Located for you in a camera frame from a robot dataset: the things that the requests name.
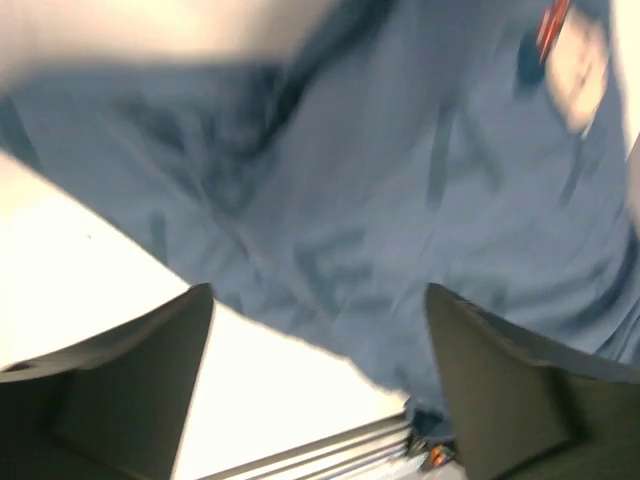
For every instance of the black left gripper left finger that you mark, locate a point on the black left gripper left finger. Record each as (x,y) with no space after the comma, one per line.
(112,406)

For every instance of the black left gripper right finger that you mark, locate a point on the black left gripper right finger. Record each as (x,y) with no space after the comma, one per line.
(523,406)

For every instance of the blue cartoon print pillowcase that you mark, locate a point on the blue cartoon print pillowcase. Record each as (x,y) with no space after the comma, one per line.
(411,142)

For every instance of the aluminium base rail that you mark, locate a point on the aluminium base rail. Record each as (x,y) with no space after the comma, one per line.
(384,449)

